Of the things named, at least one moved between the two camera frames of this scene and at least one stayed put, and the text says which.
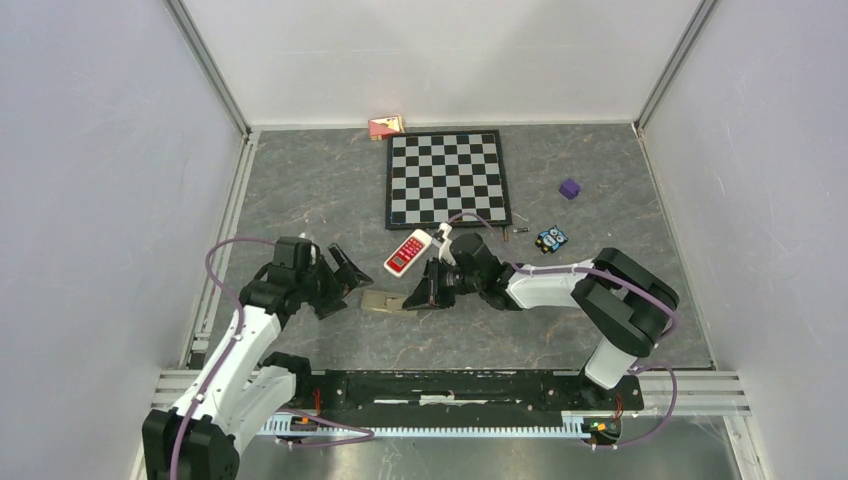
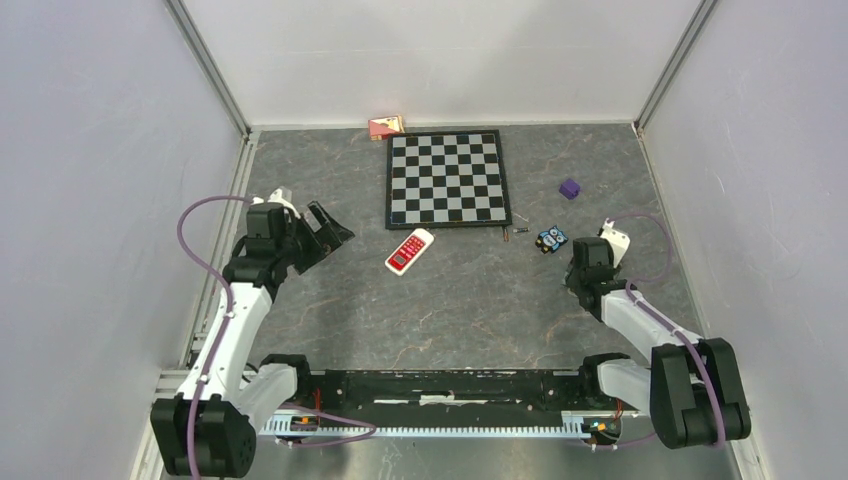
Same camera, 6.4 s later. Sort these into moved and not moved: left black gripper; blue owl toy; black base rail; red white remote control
Moved: left black gripper
Not moved: black base rail; blue owl toy; red white remote control
